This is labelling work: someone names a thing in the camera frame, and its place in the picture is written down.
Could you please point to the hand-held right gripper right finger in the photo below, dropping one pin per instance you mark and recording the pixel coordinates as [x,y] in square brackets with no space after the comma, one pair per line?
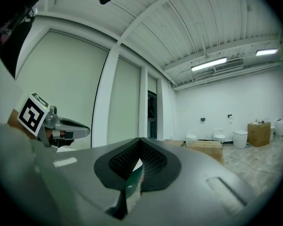
[186,196]

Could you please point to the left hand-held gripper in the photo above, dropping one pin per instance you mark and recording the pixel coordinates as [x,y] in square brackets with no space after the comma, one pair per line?
[31,114]

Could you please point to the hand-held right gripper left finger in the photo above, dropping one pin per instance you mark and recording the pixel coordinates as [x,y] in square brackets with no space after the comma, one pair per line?
[85,168]

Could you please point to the dark green translucent sheet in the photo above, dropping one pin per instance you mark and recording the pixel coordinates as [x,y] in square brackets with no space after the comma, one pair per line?
[133,185]

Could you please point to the person's left forearm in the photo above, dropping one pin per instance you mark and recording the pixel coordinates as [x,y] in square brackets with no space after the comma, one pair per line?
[14,121]

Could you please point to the person's left hand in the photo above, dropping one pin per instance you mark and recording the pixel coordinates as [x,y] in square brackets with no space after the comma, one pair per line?
[49,134]

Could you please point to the wide pale roller blind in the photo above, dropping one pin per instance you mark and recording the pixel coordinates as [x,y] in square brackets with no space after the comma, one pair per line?
[61,86]

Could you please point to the large printed cardboard box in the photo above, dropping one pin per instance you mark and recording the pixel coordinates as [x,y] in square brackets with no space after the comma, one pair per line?
[207,149]

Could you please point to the narrow pale roller blind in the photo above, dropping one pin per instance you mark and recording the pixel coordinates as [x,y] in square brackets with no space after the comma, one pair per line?
[125,102]

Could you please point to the cardboard box with white labels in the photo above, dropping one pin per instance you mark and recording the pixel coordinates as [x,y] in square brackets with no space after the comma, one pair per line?
[173,143]

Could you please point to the small cardboard box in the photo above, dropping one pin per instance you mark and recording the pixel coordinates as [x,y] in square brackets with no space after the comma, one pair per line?
[259,134]

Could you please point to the long ceiling light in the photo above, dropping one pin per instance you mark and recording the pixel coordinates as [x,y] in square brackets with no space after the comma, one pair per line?
[208,64]

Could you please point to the short ceiling light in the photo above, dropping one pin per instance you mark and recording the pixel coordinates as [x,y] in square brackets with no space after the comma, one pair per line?
[267,52]

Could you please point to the dark window frame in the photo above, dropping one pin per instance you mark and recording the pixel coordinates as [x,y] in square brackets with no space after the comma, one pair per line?
[152,114]

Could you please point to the wall paper holder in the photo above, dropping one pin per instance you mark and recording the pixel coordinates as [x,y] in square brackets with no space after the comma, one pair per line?
[230,118]

